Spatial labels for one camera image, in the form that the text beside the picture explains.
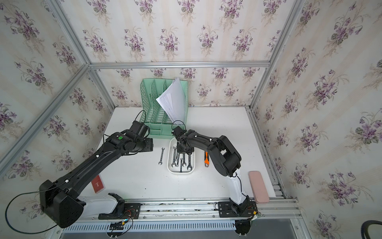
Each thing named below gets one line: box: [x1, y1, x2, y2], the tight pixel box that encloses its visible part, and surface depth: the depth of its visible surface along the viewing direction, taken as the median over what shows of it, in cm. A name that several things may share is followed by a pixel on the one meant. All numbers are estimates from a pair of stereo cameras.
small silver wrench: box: [158, 147, 166, 166], surface depth 93 cm
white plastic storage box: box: [166, 136, 196, 174], surface depth 92 cm
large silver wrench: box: [187, 153, 193, 171], surface depth 91 cm
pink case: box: [248, 170, 270, 204], surface depth 80 cm
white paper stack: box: [156, 77, 186, 125], surface depth 95 cm
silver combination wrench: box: [171, 145, 178, 168], surface depth 92 cm
